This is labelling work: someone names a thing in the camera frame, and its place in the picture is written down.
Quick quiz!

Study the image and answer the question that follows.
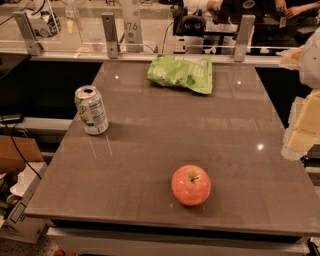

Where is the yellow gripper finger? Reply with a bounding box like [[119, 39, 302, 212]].
[[288, 129, 317, 153], [295, 93, 320, 134]]

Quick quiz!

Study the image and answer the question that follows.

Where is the green rice chip bag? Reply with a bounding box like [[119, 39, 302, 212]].
[[147, 55, 213, 95]]

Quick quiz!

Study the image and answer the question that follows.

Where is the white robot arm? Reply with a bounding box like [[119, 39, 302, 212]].
[[288, 28, 320, 153]]

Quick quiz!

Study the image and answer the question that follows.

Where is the red apple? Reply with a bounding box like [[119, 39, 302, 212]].
[[171, 165, 211, 206]]

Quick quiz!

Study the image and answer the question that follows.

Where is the person in background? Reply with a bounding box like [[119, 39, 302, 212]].
[[274, 0, 320, 19]]

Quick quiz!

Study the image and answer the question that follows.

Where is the white green soda can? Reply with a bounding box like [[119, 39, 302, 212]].
[[74, 85, 108, 135]]

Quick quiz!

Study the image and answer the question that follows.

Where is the glass barrier panel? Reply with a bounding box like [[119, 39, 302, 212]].
[[0, 0, 298, 59]]

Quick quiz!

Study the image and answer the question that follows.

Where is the white machine behind glass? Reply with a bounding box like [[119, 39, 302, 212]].
[[26, 9, 61, 38]]

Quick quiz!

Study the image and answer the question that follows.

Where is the white cardboard box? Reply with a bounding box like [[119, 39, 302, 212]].
[[0, 162, 47, 244]]

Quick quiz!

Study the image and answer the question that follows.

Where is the right metal bracket post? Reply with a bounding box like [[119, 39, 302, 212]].
[[233, 15, 256, 62]]

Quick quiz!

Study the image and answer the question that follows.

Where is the metal bracket post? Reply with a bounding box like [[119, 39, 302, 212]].
[[233, 15, 256, 62], [101, 12, 120, 59], [13, 11, 43, 56]]

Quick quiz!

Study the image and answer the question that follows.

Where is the black camera device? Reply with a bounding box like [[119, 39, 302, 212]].
[[173, 8, 206, 37]]

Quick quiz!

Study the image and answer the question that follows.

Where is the numbered white sign post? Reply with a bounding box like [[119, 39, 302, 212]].
[[119, 0, 144, 53]]

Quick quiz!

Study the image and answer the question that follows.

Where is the middle metal bracket post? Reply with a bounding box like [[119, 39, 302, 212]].
[[101, 12, 120, 59]]

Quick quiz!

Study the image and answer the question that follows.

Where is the left metal bracket post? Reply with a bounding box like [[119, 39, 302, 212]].
[[13, 11, 43, 56]]

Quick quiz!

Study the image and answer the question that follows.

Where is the black cable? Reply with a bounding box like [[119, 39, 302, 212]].
[[0, 114, 43, 181]]

